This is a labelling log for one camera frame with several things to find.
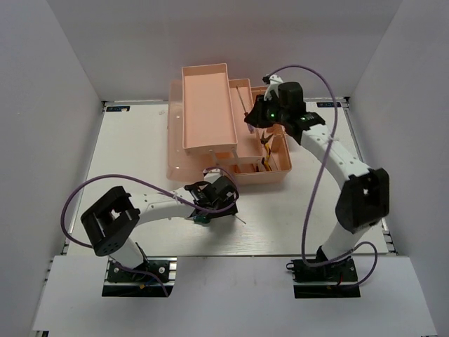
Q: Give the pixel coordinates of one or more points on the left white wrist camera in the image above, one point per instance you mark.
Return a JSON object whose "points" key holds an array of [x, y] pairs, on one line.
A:
{"points": [[210, 175]]}

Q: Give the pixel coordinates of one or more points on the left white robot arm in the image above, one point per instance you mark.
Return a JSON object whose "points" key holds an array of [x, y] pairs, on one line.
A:
{"points": [[110, 221]]}

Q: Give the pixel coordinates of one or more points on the stubby dark green screwdriver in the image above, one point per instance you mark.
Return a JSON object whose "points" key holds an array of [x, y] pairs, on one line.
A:
{"points": [[199, 220]]}

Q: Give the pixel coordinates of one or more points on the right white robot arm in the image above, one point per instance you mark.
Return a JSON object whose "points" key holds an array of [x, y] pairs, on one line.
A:
{"points": [[364, 192]]}

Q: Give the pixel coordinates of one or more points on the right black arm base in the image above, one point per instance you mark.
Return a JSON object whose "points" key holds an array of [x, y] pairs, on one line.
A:
{"points": [[338, 280]]}

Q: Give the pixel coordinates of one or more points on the blue handled small screwdriver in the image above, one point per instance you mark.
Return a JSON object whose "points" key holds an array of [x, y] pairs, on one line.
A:
{"points": [[250, 128]]}

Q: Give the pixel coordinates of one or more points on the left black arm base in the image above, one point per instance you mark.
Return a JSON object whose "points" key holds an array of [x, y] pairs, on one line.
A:
{"points": [[157, 282]]}

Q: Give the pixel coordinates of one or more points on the pink plastic toolbox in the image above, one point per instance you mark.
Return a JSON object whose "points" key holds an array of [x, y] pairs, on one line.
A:
{"points": [[206, 128]]}

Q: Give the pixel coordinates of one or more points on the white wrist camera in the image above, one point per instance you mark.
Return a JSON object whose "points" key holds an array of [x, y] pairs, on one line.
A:
{"points": [[210, 175], [272, 91]]}

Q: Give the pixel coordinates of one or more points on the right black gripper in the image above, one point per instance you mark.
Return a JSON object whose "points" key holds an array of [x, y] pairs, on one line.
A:
{"points": [[256, 116]]}

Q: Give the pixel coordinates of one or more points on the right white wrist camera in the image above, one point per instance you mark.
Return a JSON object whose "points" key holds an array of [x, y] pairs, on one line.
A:
{"points": [[272, 91]]}

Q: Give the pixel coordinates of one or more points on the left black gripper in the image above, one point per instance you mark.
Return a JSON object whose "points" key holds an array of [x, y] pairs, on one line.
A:
{"points": [[233, 208]]}

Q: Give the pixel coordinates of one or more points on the yellow long nose pliers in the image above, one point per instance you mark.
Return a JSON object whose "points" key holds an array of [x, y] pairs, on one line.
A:
{"points": [[264, 140]]}

